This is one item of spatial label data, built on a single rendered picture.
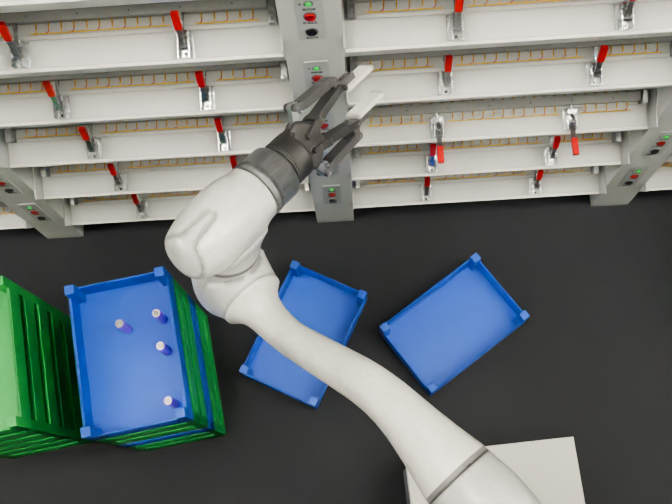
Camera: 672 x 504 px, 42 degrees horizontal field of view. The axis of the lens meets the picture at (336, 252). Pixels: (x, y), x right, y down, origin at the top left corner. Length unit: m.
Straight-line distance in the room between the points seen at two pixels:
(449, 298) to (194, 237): 1.11
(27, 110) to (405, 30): 0.71
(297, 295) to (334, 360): 1.01
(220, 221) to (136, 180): 0.85
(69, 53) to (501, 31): 0.70
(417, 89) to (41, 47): 0.65
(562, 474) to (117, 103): 1.16
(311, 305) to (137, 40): 0.94
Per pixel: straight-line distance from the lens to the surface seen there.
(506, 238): 2.24
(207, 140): 1.80
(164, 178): 2.00
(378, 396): 1.11
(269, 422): 2.14
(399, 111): 1.76
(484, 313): 2.18
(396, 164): 1.96
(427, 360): 2.14
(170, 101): 1.63
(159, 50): 1.46
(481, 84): 1.62
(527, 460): 1.90
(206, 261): 1.18
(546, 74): 1.64
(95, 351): 1.82
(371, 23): 1.43
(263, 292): 1.30
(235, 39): 1.44
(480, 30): 1.45
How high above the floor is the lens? 2.12
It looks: 74 degrees down
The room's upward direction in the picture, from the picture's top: 8 degrees counter-clockwise
